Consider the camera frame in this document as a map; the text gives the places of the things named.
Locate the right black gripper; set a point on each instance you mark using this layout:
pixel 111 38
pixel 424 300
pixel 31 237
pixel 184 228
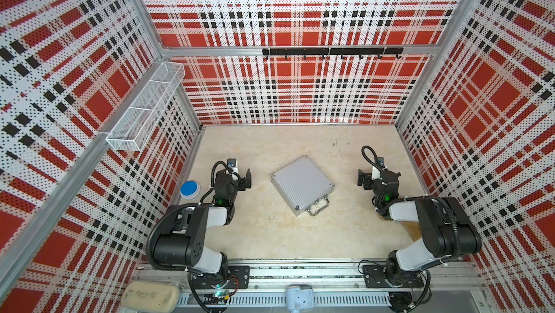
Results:
pixel 366 178

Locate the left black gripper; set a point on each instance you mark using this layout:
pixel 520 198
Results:
pixel 243 182

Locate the aluminium poker set case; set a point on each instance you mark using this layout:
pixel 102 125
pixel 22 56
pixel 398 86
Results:
pixel 303 186

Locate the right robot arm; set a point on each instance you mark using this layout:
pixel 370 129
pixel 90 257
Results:
pixel 447 232

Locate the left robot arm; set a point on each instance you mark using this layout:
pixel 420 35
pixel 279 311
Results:
pixel 177 242

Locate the blue white round button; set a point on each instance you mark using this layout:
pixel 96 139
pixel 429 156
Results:
pixel 189 190

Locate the beige sponge block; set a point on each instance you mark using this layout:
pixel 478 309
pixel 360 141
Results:
pixel 146 296

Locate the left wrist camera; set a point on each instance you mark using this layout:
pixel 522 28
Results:
pixel 232 164

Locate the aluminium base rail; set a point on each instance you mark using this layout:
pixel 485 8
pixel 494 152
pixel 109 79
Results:
pixel 455 287

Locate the white wire mesh basket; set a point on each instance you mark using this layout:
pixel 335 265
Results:
pixel 135 127

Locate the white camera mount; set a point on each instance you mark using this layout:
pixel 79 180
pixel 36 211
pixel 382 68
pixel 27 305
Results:
pixel 299 298

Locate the black wall hook rail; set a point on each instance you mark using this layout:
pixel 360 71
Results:
pixel 323 52

